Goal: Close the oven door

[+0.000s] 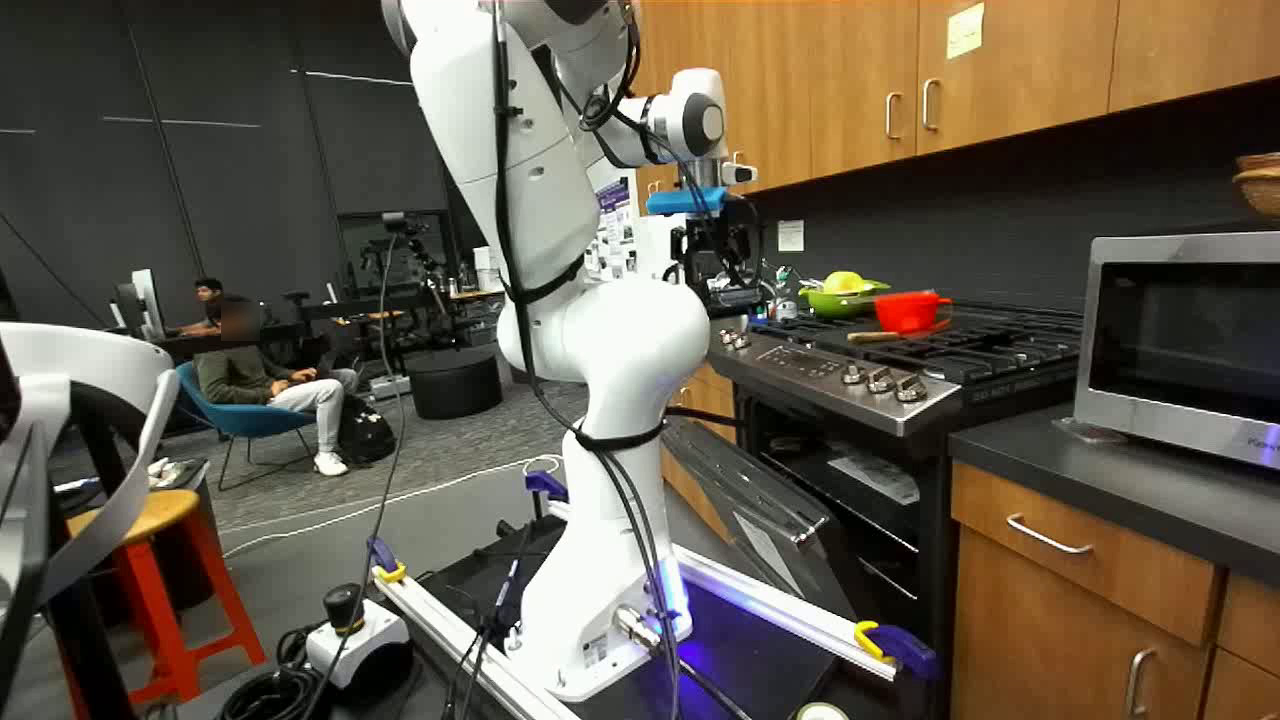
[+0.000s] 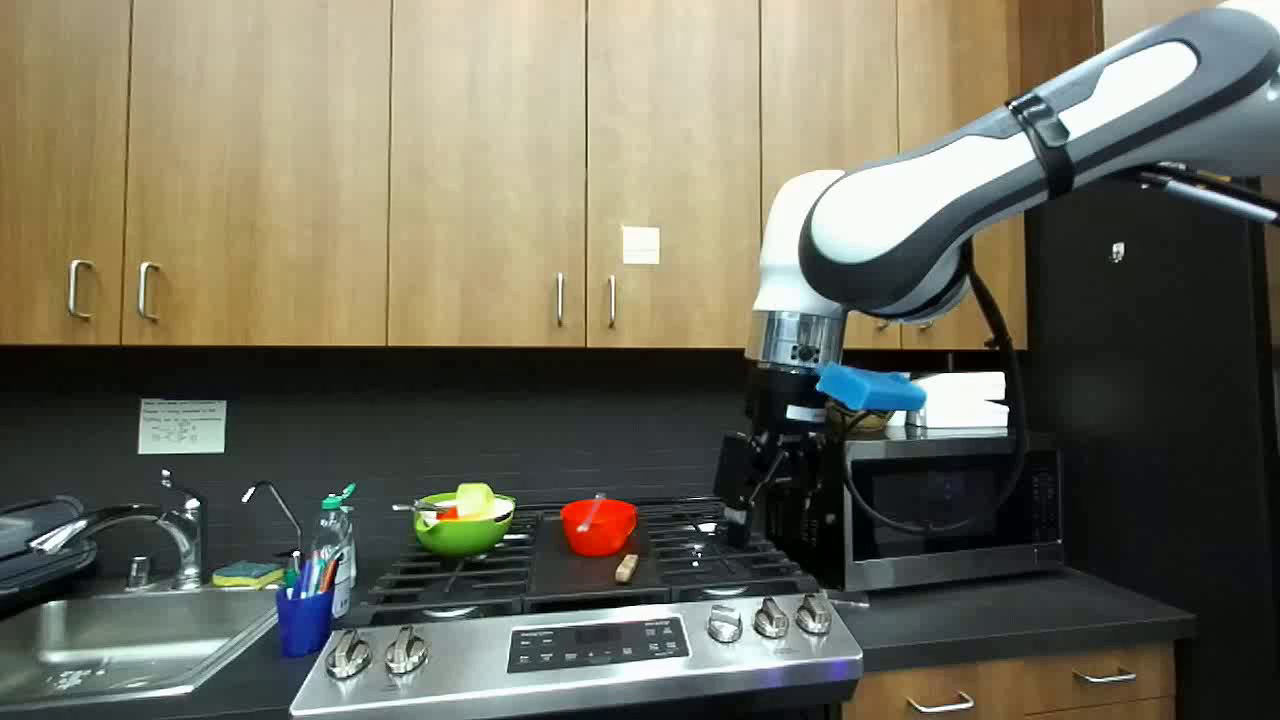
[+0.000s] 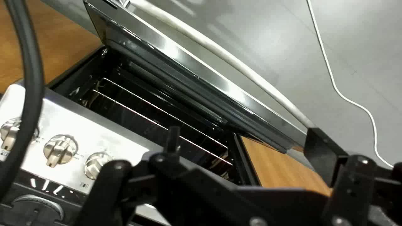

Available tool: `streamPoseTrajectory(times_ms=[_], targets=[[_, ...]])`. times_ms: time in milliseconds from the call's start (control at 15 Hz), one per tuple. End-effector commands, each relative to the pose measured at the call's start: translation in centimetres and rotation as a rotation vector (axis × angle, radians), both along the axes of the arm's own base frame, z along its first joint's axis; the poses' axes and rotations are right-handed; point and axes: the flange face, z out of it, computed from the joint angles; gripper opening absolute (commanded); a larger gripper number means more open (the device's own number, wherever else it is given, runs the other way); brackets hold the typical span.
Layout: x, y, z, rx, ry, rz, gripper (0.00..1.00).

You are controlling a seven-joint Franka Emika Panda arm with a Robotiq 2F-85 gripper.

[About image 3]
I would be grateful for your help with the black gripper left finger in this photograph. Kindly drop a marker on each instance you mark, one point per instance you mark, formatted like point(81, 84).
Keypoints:
point(126, 189)

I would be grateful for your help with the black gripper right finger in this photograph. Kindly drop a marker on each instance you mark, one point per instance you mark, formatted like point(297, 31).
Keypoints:
point(360, 189)

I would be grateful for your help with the metal oven rack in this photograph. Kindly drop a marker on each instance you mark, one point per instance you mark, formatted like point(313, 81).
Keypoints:
point(126, 107)

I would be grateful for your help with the silver stove knob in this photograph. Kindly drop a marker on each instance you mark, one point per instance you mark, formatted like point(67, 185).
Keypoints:
point(58, 150)
point(96, 165)
point(8, 133)

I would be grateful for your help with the narrow wooden lower cabinet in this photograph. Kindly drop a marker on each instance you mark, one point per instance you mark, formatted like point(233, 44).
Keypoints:
point(277, 167)

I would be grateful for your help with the wooden lower cabinet with drawers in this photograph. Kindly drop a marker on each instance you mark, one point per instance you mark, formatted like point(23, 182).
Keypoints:
point(51, 42)

